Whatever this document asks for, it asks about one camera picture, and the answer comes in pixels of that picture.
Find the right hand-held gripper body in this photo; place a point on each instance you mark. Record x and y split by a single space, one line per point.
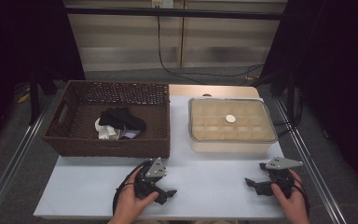
281 177

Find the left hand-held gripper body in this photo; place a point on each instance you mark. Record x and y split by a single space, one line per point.
154 169

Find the cream divided storage box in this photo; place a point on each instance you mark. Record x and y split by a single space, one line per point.
230 146

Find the black sock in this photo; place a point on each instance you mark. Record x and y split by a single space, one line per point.
124 118

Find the white sock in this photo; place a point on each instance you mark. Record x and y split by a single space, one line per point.
105 132

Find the clear plastic box lid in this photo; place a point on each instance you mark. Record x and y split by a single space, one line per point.
211 124

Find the brown wicker basket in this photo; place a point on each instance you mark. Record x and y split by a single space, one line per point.
80 143

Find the person's right hand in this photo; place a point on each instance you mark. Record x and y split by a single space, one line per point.
295 205

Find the person's left hand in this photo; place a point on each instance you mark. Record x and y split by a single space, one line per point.
127 202

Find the lilac sock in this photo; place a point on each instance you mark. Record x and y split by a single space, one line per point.
130 134

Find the black metal stand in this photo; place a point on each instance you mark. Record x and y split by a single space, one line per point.
34 102
291 99

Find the dark table grommet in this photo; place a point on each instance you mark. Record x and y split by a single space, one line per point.
207 95

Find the black curtain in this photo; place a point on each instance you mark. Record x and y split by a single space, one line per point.
18 37
338 62

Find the small yellow object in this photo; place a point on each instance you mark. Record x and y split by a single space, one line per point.
22 98

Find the black horizontal bar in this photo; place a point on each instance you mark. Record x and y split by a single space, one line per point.
167 13

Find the aluminium floor rail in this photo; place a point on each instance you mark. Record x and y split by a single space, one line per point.
309 155
18 155

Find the white wall socket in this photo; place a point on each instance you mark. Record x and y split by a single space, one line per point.
163 3

